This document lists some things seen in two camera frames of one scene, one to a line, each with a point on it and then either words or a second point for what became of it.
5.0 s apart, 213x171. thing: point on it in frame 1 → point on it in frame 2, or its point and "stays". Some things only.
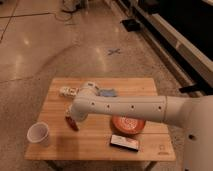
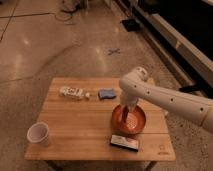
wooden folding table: x=58 y=137 stays
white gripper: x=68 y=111 → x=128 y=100
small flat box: x=124 y=142 stays
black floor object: x=131 y=25 stays
